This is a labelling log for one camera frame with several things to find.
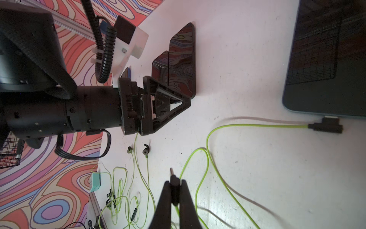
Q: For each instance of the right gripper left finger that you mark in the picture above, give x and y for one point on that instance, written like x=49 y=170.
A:
x=162 y=215

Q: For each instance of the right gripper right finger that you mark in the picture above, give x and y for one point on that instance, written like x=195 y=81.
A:
x=187 y=216

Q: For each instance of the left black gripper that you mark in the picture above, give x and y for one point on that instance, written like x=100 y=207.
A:
x=146 y=110

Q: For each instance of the black smartphone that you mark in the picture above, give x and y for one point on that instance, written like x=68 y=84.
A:
x=160 y=68
x=182 y=64
x=326 y=74

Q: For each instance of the green earphones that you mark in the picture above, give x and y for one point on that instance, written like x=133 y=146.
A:
x=143 y=177
x=175 y=185
x=264 y=174
x=119 y=197

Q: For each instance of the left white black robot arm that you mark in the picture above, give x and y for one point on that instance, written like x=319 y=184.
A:
x=40 y=99

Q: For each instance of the teal alarm clock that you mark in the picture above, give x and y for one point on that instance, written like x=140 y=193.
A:
x=95 y=181

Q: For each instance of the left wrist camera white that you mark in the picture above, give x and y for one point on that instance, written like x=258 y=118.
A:
x=130 y=41

